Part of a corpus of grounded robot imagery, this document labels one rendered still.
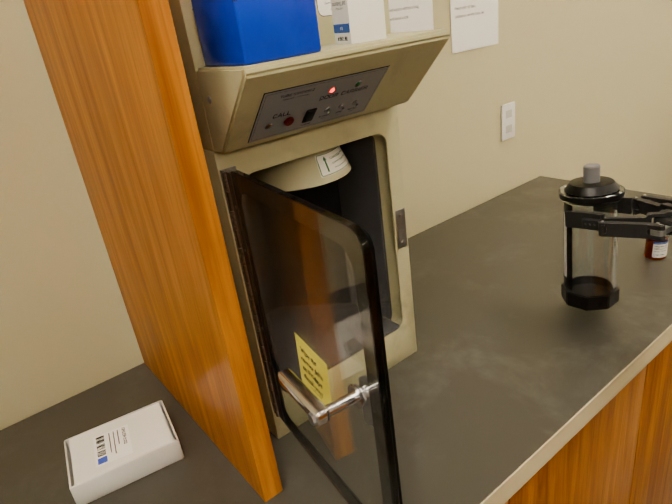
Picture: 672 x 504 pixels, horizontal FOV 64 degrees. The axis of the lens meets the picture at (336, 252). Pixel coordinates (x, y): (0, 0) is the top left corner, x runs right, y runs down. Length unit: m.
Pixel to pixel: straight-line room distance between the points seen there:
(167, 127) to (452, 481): 0.59
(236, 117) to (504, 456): 0.59
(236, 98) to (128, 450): 0.57
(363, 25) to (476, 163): 1.10
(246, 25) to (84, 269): 0.68
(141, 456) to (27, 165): 0.53
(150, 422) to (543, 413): 0.63
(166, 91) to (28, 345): 0.71
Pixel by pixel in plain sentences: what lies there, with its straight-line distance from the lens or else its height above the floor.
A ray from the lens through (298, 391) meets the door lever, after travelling 0.56.
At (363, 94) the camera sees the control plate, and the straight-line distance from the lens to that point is 0.74.
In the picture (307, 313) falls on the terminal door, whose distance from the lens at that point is 0.58.
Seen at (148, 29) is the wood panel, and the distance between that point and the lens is 0.57.
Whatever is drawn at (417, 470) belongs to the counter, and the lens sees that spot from 0.83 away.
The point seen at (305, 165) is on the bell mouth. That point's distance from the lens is 0.80.
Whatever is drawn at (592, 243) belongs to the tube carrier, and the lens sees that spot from 1.07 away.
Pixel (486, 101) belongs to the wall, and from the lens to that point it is 1.76.
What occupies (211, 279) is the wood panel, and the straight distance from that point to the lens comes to 0.62.
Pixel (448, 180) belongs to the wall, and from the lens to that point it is 1.67.
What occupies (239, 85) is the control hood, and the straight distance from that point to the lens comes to 0.59.
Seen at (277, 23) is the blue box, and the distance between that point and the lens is 0.61.
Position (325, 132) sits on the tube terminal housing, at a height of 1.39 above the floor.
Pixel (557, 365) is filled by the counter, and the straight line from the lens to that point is 1.03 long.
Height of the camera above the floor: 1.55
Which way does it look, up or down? 24 degrees down
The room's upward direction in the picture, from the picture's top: 8 degrees counter-clockwise
